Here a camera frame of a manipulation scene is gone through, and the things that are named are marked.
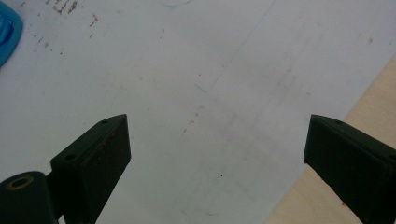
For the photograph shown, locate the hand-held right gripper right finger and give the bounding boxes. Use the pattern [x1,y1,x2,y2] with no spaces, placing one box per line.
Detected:
[303,114,396,224]

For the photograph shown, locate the white paper sheet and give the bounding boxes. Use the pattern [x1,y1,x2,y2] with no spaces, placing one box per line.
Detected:
[0,0,396,224]

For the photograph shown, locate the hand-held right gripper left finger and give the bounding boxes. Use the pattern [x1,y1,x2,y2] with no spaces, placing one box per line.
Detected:
[49,114,132,224]

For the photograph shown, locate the blue plastic container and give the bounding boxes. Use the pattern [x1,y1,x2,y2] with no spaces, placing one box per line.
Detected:
[0,1,24,68]

